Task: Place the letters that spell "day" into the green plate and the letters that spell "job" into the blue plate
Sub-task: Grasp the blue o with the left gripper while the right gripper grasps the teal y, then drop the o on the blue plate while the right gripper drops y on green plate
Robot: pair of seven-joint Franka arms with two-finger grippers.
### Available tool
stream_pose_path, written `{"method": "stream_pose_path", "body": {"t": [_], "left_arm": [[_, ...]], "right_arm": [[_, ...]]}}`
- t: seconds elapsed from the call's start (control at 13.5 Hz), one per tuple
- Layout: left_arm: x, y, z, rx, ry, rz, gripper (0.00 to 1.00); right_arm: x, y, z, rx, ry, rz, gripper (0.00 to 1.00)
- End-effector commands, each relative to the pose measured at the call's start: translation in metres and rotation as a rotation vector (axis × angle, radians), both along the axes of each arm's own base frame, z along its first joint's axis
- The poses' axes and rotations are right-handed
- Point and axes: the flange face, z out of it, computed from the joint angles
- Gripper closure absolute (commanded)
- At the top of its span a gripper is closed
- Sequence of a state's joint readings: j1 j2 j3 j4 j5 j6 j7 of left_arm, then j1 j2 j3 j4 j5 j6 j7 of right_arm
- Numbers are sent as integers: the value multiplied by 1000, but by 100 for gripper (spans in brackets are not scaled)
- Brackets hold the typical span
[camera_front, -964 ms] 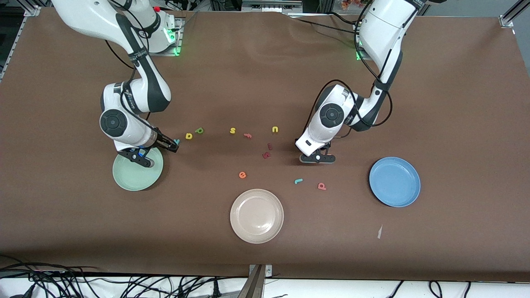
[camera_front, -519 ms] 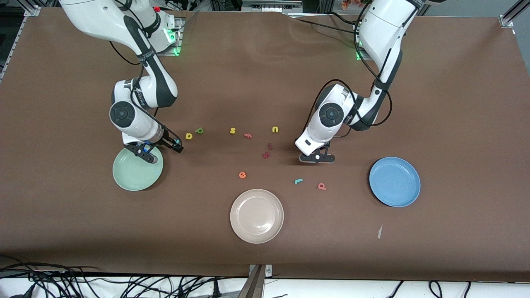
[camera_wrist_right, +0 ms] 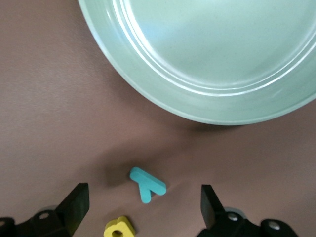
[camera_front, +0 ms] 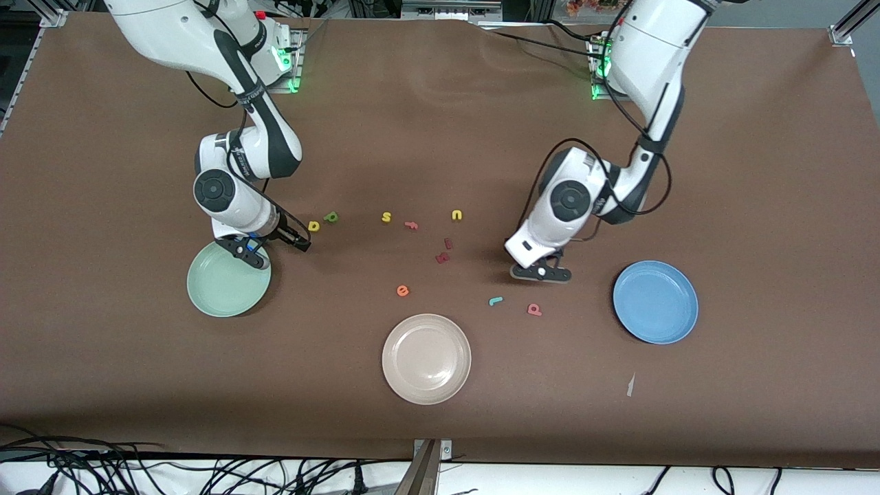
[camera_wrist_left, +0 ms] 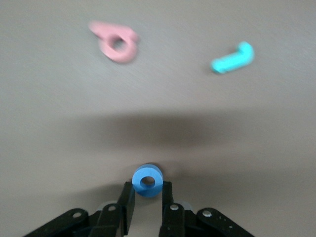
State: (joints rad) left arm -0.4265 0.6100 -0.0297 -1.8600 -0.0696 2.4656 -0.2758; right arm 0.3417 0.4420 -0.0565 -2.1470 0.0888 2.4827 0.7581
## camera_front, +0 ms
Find light green plate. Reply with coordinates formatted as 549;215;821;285
186;237;272;318

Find blue plate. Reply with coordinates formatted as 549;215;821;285
613;260;699;345

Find beige plate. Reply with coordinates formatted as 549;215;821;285
382;313;472;406

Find brown table cover sheet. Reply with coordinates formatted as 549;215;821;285
0;12;880;470

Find orange artificial flowers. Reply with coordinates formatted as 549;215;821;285
566;0;619;17

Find long black arm cable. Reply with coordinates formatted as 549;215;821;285
184;67;243;111
524;0;672;241

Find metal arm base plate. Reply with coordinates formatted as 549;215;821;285
588;38;623;102
265;29;307;94

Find black cable on mat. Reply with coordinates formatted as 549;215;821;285
489;19;606;63

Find grey metal post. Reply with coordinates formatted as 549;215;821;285
395;440;441;495

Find grey metal equipment frame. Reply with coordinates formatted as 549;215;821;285
401;0;504;21

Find aluminium frame profile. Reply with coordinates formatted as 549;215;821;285
828;0;880;46
0;8;68;138

